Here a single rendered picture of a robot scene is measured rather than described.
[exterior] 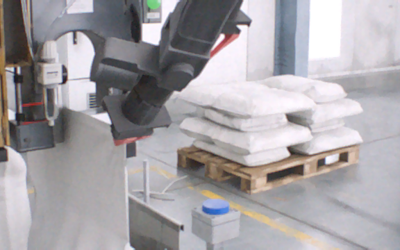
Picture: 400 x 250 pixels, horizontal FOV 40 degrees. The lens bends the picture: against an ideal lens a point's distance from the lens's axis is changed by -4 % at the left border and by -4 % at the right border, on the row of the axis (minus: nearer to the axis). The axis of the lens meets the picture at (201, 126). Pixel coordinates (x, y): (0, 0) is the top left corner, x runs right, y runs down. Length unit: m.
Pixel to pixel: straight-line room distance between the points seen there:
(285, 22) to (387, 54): 2.36
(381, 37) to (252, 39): 2.57
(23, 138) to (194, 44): 0.48
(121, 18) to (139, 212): 0.64
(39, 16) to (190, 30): 0.44
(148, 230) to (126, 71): 0.84
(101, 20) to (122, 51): 0.36
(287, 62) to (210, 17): 6.34
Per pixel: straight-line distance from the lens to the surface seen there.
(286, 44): 7.03
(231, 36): 1.01
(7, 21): 1.19
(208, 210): 1.24
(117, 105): 0.89
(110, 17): 1.15
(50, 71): 1.04
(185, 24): 0.71
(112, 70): 0.79
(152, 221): 1.55
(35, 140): 1.11
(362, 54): 8.38
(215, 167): 4.04
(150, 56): 0.80
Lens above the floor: 1.30
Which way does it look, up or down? 13 degrees down
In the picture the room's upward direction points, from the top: 1 degrees clockwise
